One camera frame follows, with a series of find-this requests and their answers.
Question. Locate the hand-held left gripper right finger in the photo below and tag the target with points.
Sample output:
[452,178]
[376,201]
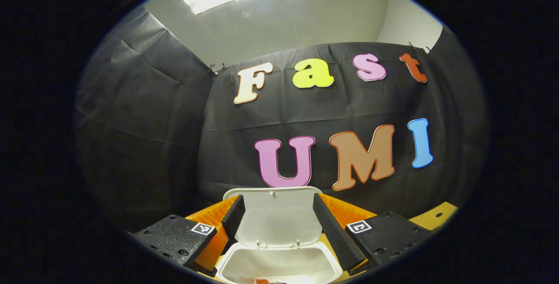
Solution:
[332,236]

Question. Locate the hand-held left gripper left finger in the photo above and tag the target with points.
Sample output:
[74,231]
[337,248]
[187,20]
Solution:
[233,220]

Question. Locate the white garbage bin lid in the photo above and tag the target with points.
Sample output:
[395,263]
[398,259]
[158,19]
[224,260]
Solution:
[279,218]

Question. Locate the orange paper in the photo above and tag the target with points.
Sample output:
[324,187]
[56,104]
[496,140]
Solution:
[262,281]

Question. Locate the black backdrop cloth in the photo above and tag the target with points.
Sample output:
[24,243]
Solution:
[153,144]

